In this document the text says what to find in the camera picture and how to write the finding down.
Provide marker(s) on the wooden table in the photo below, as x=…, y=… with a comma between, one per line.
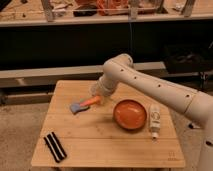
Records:
x=92, y=138

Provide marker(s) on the orange object on shelf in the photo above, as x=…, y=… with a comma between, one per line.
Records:
x=112, y=7

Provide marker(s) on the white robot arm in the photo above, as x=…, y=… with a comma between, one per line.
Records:
x=195, y=105

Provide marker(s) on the orange plate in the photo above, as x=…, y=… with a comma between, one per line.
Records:
x=130, y=114

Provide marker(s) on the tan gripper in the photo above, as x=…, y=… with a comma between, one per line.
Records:
x=101, y=99

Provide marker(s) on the blue sponge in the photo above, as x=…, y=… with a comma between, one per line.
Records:
x=76, y=107

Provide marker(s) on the metal shelf rail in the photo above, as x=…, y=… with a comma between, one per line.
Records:
x=46, y=76

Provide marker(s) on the white squeeze bottle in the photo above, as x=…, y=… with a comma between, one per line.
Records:
x=154, y=120

